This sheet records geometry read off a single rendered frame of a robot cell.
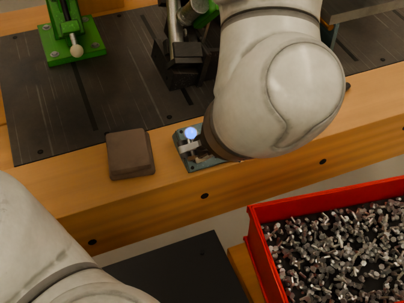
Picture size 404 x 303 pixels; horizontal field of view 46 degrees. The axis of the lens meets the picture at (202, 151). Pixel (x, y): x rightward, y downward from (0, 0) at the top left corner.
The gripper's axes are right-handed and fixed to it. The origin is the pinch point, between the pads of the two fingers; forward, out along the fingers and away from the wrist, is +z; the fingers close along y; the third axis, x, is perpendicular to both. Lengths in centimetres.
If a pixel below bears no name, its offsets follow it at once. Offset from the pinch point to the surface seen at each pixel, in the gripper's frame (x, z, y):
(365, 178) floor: -22, 102, 89
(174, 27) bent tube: 26.5, 13.0, 5.6
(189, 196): -6.5, 9.5, -2.4
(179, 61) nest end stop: 19.4, 12.2, 4.3
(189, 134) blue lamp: 3.7, 3.9, -0.2
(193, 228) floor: -19, 104, 14
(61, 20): 36.8, 22.6, -14.8
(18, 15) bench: 50, 45, -24
